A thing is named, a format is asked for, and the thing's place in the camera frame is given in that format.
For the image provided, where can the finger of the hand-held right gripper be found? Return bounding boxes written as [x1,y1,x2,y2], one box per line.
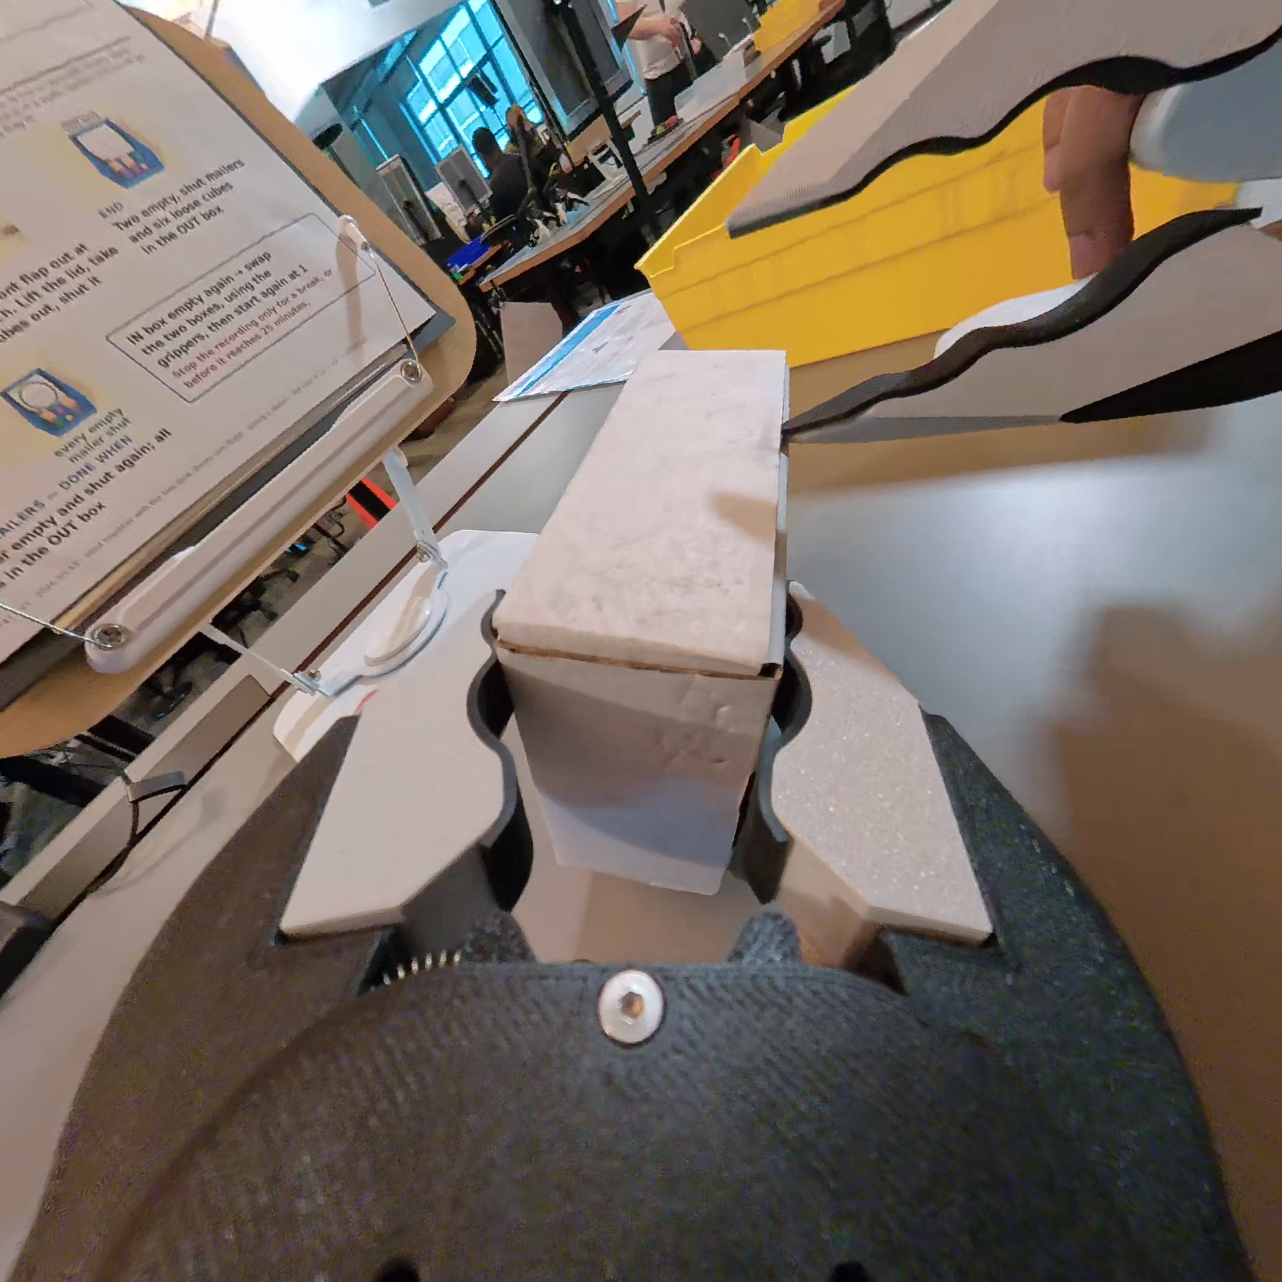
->
[726,0,1282,242]
[781,209,1282,446]

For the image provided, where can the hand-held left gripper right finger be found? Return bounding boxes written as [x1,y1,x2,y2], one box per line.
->
[735,583,996,969]

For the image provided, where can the brown wooden table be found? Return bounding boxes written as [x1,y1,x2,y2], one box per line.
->
[479,0,851,294]

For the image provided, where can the person's right hand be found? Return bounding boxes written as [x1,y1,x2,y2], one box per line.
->
[1042,84,1146,282]

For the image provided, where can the black cable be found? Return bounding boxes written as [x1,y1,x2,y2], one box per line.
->
[122,770,194,855]

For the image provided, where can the white and blue leaflet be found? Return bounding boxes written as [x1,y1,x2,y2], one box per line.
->
[492,289,696,404]

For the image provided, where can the yellow plastic bin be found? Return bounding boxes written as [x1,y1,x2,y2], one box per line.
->
[636,84,1138,373]

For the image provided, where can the black monitor on pole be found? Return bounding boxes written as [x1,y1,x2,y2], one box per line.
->
[546,0,654,213]

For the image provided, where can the white instruction sheet stand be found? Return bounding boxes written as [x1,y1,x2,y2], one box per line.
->
[0,5,479,760]

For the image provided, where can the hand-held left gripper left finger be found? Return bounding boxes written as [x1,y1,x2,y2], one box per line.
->
[280,590,532,941]

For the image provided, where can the white cardboard mailer box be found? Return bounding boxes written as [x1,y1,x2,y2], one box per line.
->
[492,346,793,898]

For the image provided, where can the black electronic device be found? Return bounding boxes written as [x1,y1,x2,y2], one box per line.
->
[0,900,55,989]

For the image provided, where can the small yellow storage bin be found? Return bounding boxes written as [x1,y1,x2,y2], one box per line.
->
[752,0,835,54]

